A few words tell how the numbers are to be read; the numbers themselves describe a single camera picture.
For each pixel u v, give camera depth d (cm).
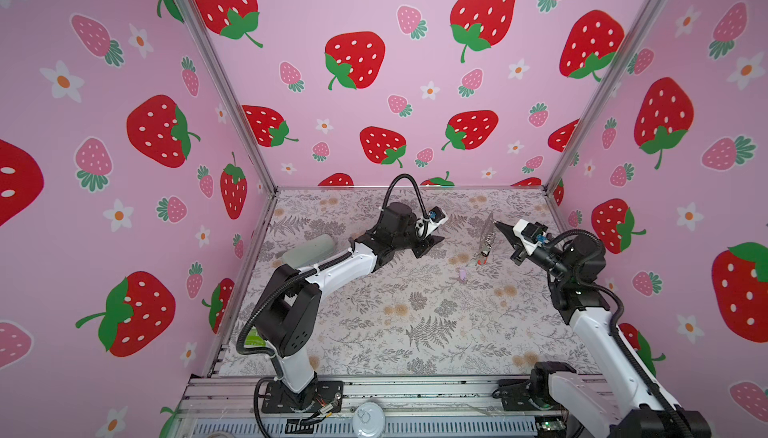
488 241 73
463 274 97
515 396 73
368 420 66
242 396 75
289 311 47
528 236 57
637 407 40
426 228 71
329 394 75
